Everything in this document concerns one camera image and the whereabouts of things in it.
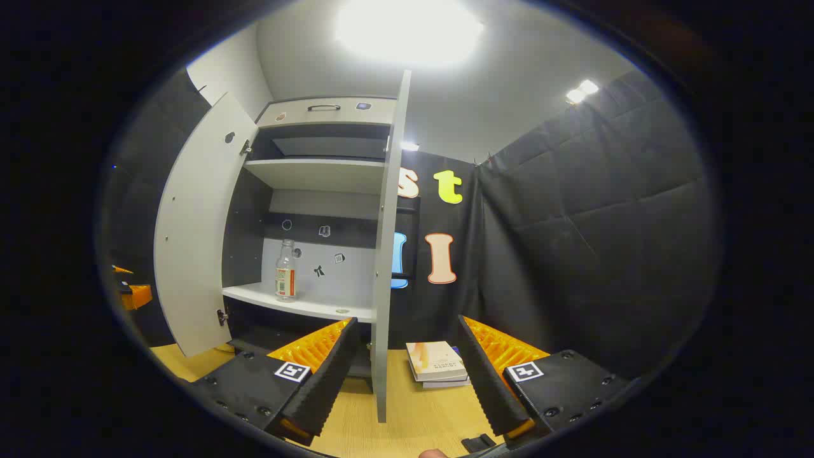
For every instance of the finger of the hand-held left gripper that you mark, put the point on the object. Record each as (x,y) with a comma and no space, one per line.
(138,297)
(124,270)

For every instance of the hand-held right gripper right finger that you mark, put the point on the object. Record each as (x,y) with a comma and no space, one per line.
(486,381)

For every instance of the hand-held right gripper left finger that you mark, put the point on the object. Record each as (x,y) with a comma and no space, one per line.
(331,381)

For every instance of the grey cabinet door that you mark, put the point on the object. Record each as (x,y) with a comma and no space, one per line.
(197,235)
(389,254)

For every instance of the clear plastic bottle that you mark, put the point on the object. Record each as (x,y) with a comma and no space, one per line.
(285,273)

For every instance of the grey and black cabinet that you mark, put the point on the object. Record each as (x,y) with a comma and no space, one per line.
(245,242)

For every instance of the white cabinet shelf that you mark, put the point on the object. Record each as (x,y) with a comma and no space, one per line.
(305,305)

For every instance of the grey cabinet shelf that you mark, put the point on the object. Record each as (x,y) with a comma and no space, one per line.
(318,173)

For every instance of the blue cover book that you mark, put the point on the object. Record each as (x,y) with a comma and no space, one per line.
(448,383)

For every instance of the cream book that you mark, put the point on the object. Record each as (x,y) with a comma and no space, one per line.
(435,359)

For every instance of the black backdrop cloth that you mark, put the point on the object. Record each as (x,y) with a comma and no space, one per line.
(604,222)

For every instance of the ceiling light strip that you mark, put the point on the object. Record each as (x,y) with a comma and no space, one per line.
(410,146)

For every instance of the small ceiling spot lights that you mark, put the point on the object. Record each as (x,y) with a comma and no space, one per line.
(582,91)

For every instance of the large ceiling light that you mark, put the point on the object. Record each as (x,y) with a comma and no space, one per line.
(407,28)

